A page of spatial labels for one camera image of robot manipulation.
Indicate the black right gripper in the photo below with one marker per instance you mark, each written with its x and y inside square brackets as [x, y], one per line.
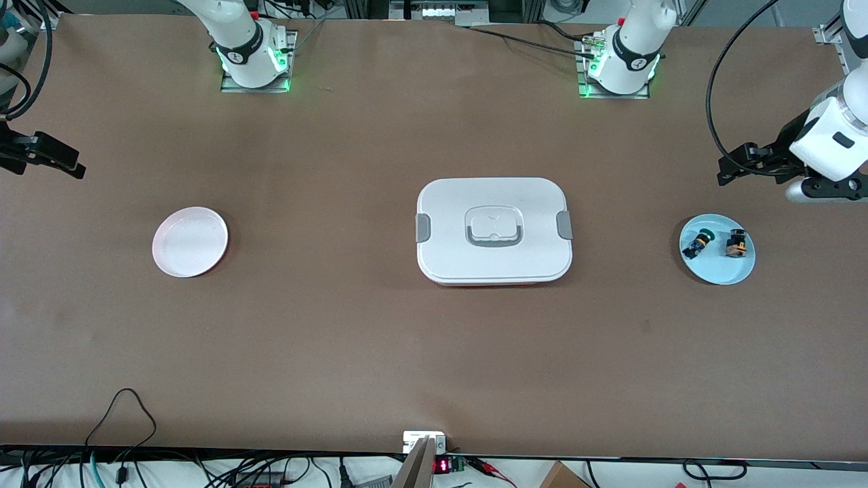
[15, 150]

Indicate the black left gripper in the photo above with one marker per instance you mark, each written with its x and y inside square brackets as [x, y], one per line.
[780, 153]

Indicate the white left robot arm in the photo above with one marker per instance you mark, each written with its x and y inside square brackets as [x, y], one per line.
[634, 47]

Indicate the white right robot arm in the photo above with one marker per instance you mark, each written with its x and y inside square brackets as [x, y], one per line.
[241, 41]

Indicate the white lunch box grey clips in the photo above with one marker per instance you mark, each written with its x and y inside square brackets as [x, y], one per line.
[447, 257]

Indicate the brown cardboard box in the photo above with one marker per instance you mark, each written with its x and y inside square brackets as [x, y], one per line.
[561, 478]

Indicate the round light blue plate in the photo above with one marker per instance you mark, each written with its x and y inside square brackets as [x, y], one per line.
[719, 271]

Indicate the white rounded plastic object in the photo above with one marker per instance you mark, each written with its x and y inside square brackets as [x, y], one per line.
[8, 47]

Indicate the round pink plate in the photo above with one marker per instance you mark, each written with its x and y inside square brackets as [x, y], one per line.
[190, 242]

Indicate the red clip lead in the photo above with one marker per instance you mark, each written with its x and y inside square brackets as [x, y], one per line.
[491, 471]

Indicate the red digit display board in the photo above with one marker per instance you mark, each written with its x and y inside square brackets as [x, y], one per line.
[442, 465]

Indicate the grey metal bar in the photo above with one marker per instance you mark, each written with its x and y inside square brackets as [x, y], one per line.
[415, 468]

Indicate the aluminium frame profile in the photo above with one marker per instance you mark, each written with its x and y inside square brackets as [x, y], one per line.
[831, 41]

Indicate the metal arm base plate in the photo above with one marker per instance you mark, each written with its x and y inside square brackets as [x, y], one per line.
[582, 85]
[234, 87]

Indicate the small white bracket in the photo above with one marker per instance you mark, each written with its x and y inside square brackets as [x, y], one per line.
[413, 439]

